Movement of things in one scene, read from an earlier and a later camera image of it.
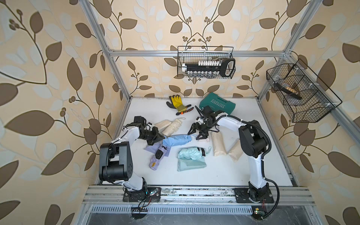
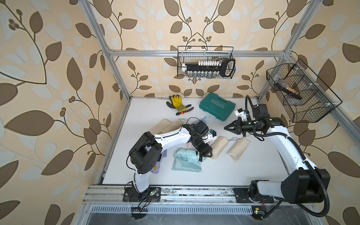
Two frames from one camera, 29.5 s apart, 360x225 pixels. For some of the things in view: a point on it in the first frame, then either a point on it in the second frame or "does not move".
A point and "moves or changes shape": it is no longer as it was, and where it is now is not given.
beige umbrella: (173, 127) does not move
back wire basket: (206, 62) does not move
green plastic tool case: (212, 99) does not move
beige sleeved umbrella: (162, 125) does not move
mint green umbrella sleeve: (186, 164) moves or changes shape
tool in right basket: (288, 90) does not move
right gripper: (204, 134) → (236, 131)
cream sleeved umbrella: (236, 151) does not move
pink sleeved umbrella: (205, 140) moves or changes shape
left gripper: (158, 136) → (206, 148)
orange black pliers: (178, 113) does not move
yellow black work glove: (176, 102) does not move
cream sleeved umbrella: (219, 149) moves or changes shape
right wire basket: (304, 95) does not move
